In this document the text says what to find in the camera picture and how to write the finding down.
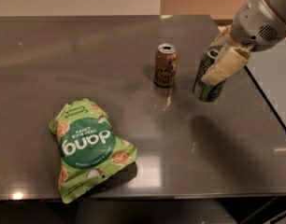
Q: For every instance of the orange soda can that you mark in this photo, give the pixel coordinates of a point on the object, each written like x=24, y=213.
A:
x=166, y=59

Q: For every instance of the green rice chips bag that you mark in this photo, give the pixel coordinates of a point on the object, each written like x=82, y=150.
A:
x=91, y=152

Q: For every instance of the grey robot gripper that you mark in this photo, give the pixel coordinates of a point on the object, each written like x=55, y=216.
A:
x=256, y=23

